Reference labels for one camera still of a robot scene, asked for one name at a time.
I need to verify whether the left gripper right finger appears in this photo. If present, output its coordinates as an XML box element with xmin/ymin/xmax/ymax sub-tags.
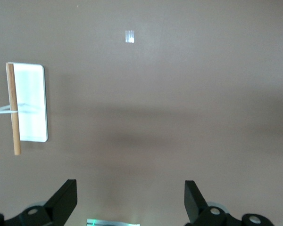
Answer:
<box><xmin>184</xmin><ymin>180</ymin><xmax>275</xmax><ymax>226</ymax></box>

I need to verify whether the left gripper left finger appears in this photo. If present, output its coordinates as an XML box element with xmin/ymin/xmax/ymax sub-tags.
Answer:
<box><xmin>0</xmin><ymin>179</ymin><xmax>78</xmax><ymax>226</ymax></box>

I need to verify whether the white rack crossbar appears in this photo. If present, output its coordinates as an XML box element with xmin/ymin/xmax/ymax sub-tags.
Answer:
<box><xmin>0</xmin><ymin>104</ymin><xmax>19</xmax><ymax>115</ymax></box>

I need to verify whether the white rack base tray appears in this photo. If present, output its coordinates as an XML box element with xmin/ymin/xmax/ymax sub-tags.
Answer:
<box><xmin>13</xmin><ymin>62</ymin><xmax>49</xmax><ymax>143</ymax></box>

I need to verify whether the wooden rack rod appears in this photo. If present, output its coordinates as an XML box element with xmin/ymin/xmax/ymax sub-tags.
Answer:
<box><xmin>5</xmin><ymin>62</ymin><xmax>22</xmax><ymax>156</ymax></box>

